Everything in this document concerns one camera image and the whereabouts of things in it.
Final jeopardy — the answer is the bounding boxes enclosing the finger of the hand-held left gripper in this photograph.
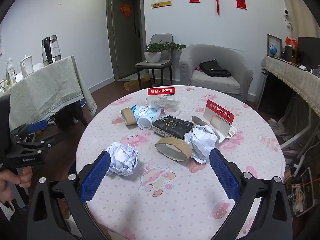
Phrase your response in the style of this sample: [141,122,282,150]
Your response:
[10,120,49,143]
[4,141,49,170]

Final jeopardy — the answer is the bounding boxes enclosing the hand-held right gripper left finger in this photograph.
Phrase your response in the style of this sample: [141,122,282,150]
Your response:
[26,151,112,240]

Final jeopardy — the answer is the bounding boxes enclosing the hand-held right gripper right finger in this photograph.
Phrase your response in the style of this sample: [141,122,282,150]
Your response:
[209,149,293,240]

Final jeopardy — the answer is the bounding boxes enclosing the white paper ball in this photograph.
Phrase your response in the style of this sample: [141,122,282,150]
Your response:
[184,125,218,164]
[104,141,139,176]

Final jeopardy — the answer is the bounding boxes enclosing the large cardboard tape roll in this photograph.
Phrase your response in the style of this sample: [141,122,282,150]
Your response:
[155,137,193,162]

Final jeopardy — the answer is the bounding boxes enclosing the person's left hand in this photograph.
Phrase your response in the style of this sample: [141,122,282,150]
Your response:
[0,166,33,202]

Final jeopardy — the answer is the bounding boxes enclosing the pale green tablecloth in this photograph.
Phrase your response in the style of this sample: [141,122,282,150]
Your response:
[0,55,97,130]

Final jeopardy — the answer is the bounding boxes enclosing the clear plastic bottle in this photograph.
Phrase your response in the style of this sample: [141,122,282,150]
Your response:
[5,57,17,84]

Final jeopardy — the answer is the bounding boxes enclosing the round white table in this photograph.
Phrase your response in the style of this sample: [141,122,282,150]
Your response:
[75,85,286,240]

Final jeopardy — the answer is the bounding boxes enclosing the white mug with lid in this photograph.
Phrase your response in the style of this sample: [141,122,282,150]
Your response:
[19,55,34,78]

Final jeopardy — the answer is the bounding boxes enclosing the small brown tape roll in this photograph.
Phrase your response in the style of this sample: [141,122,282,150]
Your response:
[120,107,138,127]

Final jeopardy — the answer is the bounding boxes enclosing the red white card package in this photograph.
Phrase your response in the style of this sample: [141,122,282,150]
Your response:
[145,87,181,109]
[191,99,237,144]

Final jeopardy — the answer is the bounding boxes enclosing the glass electric kettle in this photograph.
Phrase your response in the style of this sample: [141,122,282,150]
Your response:
[41,35,62,67]

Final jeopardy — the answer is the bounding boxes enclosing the white blue printed bottle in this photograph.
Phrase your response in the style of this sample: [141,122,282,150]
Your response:
[130,104,162,131]

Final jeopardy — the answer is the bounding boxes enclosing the flat cardboard box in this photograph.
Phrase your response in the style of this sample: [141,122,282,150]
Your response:
[124,76,152,92]

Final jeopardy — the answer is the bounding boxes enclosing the black bag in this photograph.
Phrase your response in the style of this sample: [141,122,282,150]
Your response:
[199,59,232,78]

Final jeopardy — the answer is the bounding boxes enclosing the beige fringed table cloth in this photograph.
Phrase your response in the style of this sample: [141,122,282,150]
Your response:
[261,55,320,117]

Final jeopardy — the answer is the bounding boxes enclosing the grey door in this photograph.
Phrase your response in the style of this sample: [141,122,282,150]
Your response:
[106,0,147,82]

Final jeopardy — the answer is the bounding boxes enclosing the grey armchair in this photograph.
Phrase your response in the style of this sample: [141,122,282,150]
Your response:
[179,44,254,103]

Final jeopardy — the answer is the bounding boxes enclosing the potted plant white pot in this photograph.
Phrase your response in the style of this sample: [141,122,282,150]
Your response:
[144,42,165,63]

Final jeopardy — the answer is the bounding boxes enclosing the potted plant grey pot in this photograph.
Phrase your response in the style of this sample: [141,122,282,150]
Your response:
[160,41,187,60]

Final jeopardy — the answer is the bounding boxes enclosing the brown wooden box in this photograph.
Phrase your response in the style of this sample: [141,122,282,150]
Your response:
[285,46,298,63]

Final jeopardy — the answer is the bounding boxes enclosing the red door decoration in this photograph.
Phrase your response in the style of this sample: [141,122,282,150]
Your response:
[119,3,133,18]

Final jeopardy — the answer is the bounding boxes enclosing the grey dining chair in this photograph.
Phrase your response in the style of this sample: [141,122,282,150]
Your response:
[135,34,173,88]

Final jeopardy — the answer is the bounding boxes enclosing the small red flags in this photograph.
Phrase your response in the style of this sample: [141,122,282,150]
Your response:
[285,36,298,48]

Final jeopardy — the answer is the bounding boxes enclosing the black monitor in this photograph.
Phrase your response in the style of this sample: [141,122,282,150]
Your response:
[297,37,320,68]

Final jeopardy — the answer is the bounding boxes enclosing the picture frame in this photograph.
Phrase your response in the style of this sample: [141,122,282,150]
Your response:
[267,34,282,58]

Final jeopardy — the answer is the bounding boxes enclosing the white security camera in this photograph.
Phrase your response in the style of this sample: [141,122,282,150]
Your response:
[283,9,293,28]

